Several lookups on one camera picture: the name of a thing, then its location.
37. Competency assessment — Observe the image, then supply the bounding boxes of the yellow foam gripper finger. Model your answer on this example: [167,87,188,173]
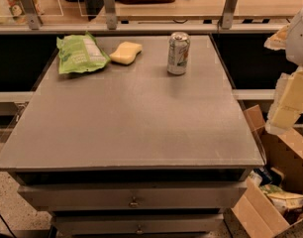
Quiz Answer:
[265,66,303,135]
[264,25,289,51]

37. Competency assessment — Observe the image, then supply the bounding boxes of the silver 7up soda can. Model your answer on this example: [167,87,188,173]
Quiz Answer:
[167,32,190,75]

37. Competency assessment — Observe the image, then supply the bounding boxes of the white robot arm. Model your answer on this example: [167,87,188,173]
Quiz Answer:
[264,7,303,135]

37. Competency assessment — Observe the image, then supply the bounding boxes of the brown cardboard box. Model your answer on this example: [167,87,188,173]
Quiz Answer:
[232,105,303,238]

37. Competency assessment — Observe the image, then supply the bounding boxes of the snack bag in box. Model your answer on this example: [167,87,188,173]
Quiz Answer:
[259,184,303,215]

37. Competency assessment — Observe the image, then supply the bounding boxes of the upper grey drawer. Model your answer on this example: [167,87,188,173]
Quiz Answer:
[18,182,247,211]

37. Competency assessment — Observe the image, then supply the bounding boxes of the grey drawer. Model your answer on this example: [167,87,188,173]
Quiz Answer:
[18,182,247,211]
[51,214,223,235]

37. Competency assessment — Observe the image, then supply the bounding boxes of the yellow sponge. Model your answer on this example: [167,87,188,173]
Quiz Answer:
[109,42,143,65]

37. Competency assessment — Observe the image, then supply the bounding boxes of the green chip bag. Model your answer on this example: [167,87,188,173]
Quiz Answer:
[56,32,110,74]

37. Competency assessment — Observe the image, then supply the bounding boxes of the lower grey drawer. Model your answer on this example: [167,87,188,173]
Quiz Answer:
[51,214,223,235]

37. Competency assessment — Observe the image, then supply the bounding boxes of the right metal bracket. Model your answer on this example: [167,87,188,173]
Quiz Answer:
[220,0,238,29]

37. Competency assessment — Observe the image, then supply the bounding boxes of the metal bracket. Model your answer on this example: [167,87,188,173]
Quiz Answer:
[20,0,42,30]
[103,0,118,30]
[220,0,238,29]

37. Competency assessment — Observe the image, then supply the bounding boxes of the middle metal bracket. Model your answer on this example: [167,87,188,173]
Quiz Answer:
[103,0,118,30]

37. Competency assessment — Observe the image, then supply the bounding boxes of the left metal bracket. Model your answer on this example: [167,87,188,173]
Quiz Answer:
[20,0,42,30]

